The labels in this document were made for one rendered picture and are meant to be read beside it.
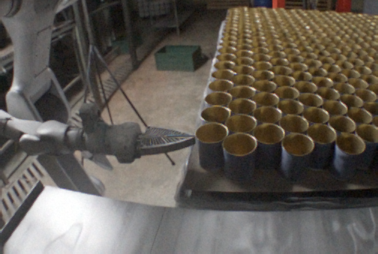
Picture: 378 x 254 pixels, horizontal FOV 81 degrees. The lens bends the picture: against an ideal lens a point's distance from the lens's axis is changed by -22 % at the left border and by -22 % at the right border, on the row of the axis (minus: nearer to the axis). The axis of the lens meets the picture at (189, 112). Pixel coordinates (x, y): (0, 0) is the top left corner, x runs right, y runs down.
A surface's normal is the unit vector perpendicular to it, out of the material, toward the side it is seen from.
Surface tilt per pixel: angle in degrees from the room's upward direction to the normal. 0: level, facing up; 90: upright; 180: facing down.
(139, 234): 0
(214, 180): 2
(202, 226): 0
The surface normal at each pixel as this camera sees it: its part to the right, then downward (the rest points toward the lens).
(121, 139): -0.05, -0.81
